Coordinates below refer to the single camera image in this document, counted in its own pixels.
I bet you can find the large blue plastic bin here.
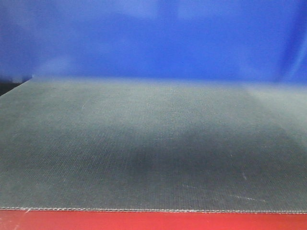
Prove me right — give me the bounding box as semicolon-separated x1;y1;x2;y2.
0;0;307;84

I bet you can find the dark green conveyor belt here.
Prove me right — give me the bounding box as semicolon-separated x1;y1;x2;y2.
0;78;307;214

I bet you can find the red conveyor frame edge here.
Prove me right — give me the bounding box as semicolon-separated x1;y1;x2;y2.
0;210;307;230

